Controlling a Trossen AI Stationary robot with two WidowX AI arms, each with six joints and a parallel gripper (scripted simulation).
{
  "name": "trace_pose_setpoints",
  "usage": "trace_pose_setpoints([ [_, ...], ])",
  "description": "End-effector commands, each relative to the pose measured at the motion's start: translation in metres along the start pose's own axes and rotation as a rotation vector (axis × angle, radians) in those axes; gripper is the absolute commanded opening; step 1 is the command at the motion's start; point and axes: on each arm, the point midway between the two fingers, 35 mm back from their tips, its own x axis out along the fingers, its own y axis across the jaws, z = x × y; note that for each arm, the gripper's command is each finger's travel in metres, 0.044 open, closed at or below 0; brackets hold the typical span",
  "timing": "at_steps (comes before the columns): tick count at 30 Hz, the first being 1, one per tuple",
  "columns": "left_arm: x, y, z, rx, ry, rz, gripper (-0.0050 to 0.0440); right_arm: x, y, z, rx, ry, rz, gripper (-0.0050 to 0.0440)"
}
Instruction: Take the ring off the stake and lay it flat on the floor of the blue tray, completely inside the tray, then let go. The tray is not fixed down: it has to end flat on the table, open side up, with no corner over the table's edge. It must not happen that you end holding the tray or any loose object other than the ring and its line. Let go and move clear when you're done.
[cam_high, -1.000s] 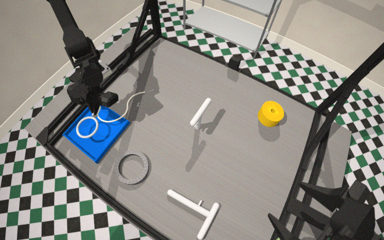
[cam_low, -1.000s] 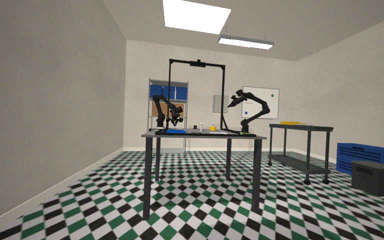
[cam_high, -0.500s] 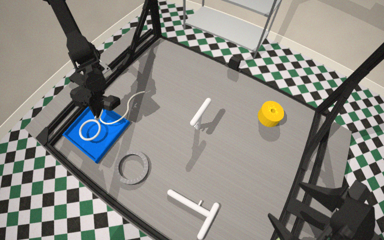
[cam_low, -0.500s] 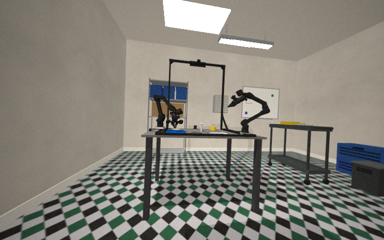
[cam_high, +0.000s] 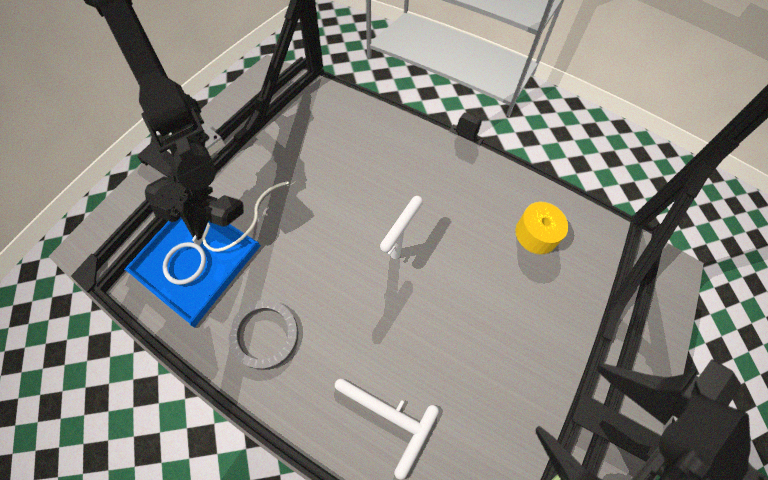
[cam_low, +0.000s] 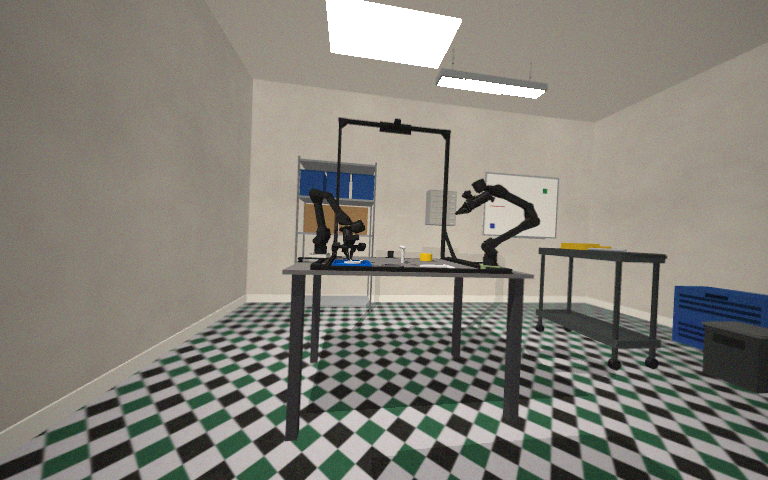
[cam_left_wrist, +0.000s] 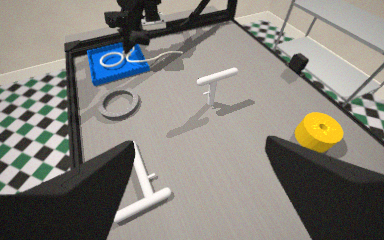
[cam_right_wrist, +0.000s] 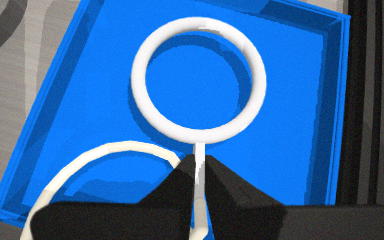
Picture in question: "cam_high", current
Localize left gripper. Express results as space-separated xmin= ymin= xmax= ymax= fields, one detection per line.
xmin=536 ymin=359 xmax=741 ymax=480

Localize grey cylindrical post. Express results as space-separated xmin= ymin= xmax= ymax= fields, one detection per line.
xmin=390 ymin=232 xmax=404 ymax=259

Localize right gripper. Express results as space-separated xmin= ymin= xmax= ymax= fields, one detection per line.
xmin=145 ymin=177 xmax=244 ymax=240

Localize blue tray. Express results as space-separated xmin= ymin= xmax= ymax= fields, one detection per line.
xmin=124 ymin=217 xmax=260 ymax=328

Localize yellow cylinder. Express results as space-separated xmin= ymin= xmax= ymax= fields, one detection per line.
xmin=516 ymin=202 xmax=568 ymax=254

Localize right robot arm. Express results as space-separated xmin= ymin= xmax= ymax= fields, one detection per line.
xmin=84 ymin=0 xmax=216 ymax=222

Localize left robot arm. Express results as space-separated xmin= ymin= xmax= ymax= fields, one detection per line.
xmin=659 ymin=394 xmax=767 ymax=480

